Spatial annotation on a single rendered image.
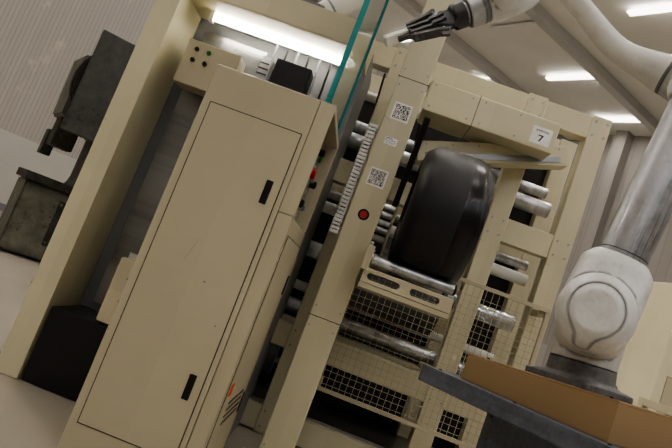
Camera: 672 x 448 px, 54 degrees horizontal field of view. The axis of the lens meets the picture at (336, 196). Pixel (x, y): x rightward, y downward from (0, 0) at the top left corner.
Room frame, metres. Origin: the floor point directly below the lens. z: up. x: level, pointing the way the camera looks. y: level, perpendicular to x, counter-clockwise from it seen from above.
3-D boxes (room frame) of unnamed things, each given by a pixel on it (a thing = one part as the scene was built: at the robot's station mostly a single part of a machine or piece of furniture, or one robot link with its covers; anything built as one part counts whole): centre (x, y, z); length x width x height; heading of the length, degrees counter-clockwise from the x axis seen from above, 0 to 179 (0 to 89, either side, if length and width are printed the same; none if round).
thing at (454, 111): (2.96, -0.54, 1.71); 0.61 x 0.25 x 0.15; 86
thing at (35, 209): (6.50, 2.56, 1.19); 1.25 x 1.12 x 2.38; 128
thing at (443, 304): (2.53, -0.38, 0.83); 0.36 x 0.09 x 0.06; 86
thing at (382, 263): (2.53, -0.38, 0.90); 0.35 x 0.05 x 0.05; 86
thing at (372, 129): (2.64, -0.05, 1.19); 0.05 x 0.04 x 0.48; 176
